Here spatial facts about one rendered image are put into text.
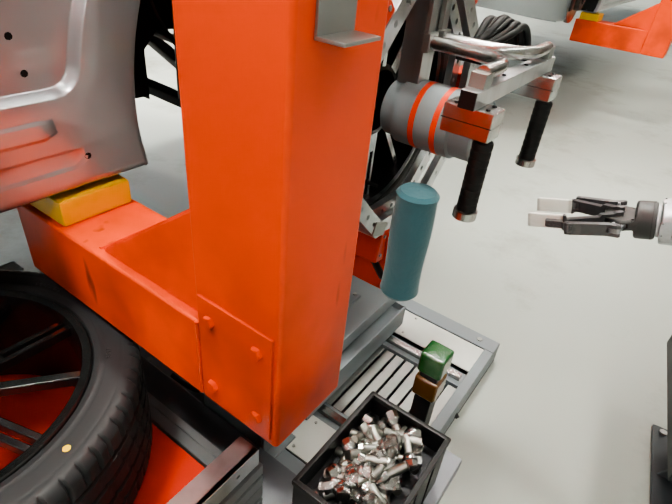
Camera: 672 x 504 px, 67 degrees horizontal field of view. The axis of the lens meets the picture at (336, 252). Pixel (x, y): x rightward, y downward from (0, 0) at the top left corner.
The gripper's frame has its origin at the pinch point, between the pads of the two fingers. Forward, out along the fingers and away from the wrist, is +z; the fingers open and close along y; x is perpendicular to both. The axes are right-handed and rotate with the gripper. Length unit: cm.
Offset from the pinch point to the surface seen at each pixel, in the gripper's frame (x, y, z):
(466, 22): -38.3, -11.7, 20.3
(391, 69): -31.1, -0.8, 33.9
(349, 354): 44, 11, 49
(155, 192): 22, -39, 184
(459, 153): -15.6, 10.2, 14.9
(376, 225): -0.5, 16.2, 32.4
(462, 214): -8.8, 24.7, 9.5
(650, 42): 10, -351, -1
